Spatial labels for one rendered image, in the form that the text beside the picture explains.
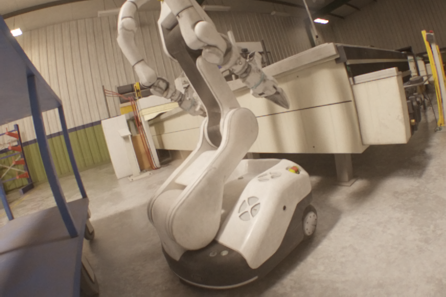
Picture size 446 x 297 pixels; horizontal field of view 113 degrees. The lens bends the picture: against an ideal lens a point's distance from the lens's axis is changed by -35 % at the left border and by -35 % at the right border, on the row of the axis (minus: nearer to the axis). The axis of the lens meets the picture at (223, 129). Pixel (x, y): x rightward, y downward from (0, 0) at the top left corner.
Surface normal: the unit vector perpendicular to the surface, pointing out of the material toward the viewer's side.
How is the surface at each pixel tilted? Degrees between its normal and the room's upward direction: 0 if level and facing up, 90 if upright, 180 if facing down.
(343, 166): 90
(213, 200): 90
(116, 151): 90
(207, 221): 90
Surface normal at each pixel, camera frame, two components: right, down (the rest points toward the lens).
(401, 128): -0.82, 0.25
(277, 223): 0.61, -0.10
